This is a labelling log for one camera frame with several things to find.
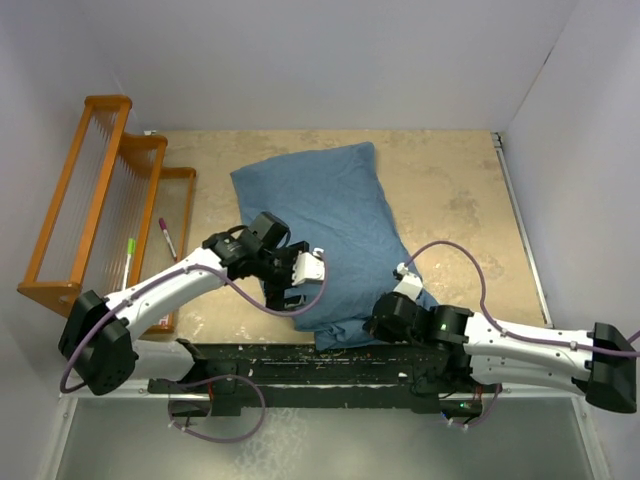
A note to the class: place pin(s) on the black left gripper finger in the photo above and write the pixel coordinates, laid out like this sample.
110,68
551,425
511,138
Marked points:
294,302
275,299

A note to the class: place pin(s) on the green capped marker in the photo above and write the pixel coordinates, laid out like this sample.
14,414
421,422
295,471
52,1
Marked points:
130,252

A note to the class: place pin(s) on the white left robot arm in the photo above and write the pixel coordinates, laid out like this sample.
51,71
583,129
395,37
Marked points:
102,339

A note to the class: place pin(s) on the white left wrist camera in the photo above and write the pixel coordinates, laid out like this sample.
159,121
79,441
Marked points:
308,267

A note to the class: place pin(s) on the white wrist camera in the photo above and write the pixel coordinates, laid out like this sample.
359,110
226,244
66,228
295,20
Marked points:
308,267
408,284

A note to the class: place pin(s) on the orange wooden tiered rack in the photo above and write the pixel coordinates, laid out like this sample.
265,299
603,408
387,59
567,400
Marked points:
114,186

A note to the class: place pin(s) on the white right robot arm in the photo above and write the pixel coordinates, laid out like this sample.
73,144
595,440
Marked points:
598,363

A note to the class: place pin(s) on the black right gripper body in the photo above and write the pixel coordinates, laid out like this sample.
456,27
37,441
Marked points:
381,332

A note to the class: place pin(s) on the aluminium frame rail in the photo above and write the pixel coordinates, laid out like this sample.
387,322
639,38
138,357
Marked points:
498,145

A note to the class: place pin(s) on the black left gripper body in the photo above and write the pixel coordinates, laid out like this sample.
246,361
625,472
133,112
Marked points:
277,268

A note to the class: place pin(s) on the magenta capped marker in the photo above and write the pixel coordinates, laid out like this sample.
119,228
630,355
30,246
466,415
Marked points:
167,237

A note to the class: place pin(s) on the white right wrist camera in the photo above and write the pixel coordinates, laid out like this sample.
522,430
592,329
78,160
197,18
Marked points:
408,284

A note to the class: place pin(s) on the blue pillowcase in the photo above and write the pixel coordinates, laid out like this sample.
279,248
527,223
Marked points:
333,200

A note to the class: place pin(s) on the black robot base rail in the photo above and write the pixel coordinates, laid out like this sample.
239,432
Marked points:
227,378

